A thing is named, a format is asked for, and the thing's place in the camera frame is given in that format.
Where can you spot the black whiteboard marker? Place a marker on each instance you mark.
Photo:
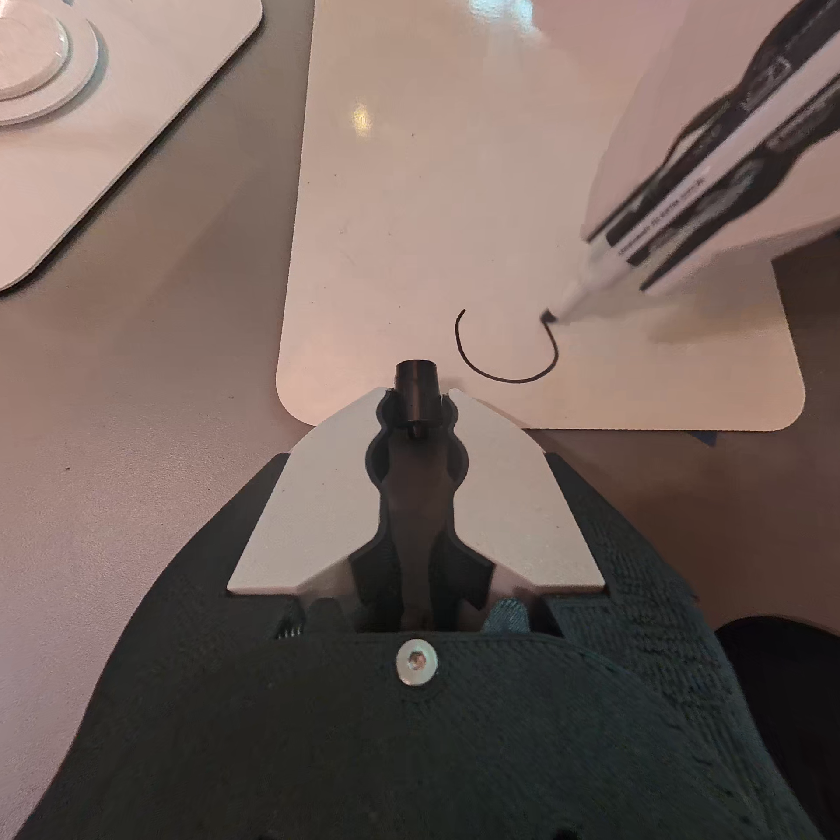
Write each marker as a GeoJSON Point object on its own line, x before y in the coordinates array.
{"type": "Point", "coordinates": [597, 272]}

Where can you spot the black marker cap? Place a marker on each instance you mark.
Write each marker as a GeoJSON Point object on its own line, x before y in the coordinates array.
{"type": "Point", "coordinates": [416, 387]}

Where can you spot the blue tape piece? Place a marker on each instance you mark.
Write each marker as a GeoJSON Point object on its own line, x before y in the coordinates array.
{"type": "Point", "coordinates": [700, 435]}

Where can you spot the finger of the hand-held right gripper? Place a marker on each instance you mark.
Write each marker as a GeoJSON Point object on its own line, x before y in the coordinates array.
{"type": "Point", "coordinates": [696, 79]}
{"type": "Point", "coordinates": [788, 210]}

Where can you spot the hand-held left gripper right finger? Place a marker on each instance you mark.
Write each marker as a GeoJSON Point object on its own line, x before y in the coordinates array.
{"type": "Point", "coordinates": [525, 512]}

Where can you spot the white table sign stand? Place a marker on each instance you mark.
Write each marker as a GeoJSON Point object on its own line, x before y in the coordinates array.
{"type": "Point", "coordinates": [118, 118]}

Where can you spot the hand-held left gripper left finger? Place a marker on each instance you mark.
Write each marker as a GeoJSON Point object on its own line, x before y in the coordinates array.
{"type": "Point", "coordinates": [315, 512]}

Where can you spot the white whiteboard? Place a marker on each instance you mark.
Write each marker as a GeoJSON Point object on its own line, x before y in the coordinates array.
{"type": "Point", "coordinates": [433, 197]}

